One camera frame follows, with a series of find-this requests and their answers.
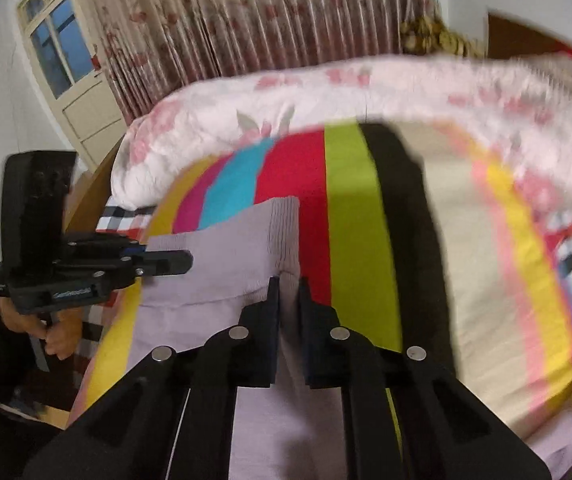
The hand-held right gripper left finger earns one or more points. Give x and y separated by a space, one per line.
266 340

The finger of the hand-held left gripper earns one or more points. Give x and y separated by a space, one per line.
111 249
166 262

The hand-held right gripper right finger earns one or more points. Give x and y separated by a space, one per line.
313 345

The lilac knitted sweater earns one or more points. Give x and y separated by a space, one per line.
206 270

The person's left hand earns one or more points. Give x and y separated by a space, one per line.
63 335

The plaid bed sheet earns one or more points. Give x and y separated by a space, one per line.
121 217

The colourful striped bed sheet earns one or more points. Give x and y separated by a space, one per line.
356 220

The cream door with window panes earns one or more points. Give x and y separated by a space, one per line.
66 60

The white pink floral quilt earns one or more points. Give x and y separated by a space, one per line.
326 95

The floral striped curtain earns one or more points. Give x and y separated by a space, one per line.
246 20

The yellow patterned cloth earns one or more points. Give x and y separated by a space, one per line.
436 35

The small wooden headboard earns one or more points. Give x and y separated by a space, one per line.
521 35

